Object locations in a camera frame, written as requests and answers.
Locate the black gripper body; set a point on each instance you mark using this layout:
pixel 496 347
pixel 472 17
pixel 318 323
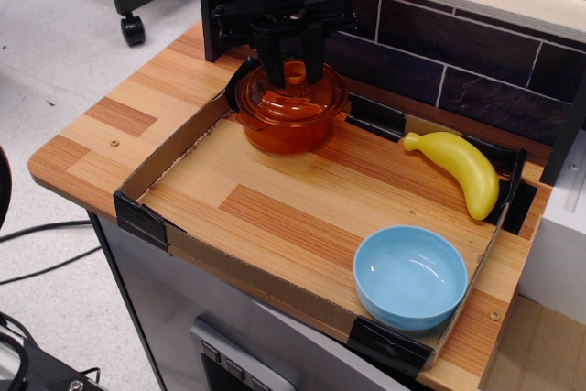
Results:
pixel 312 21

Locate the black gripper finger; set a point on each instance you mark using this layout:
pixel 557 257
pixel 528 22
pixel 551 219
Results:
pixel 313 54
pixel 268 50

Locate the orange transparent pot lid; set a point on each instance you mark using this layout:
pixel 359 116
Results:
pixel 299 103

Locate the orange transparent pot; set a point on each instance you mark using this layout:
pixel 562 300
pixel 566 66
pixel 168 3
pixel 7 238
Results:
pixel 290 140

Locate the yellow plastic banana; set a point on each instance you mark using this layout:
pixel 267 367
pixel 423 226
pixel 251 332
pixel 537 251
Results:
pixel 473 171

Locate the light blue bowl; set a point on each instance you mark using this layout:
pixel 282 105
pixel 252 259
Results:
pixel 409 278

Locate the cardboard fence with black tape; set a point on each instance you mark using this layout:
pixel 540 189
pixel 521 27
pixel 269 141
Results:
pixel 285 229

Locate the grey cabinet with buttons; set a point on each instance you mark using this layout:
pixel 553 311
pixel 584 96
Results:
pixel 165 295

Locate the black equipment bottom left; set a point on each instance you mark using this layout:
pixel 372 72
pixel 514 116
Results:
pixel 25 366

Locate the black vertical post right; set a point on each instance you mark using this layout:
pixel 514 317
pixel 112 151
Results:
pixel 571 126

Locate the white aluminium frame right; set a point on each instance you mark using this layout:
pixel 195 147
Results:
pixel 554 273

